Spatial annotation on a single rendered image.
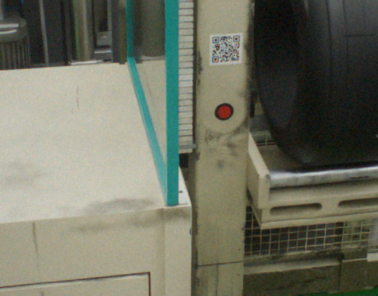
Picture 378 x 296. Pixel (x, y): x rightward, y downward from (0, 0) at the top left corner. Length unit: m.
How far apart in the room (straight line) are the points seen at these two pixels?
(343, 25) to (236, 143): 0.43
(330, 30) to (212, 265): 0.75
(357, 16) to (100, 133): 0.64
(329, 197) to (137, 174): 0.81
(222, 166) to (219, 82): 0.23
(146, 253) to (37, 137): 0.31
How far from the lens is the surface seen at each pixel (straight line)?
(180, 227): 1.41
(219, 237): 2.29
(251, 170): 2.15
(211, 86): 2.07
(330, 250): 2.94
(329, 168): 2.18
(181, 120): 2.11
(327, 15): 1.91
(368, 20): 1.93
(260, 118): 2.39
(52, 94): 1.74
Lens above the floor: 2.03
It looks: 28 degrees down
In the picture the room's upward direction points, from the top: 1 degrees clockwise
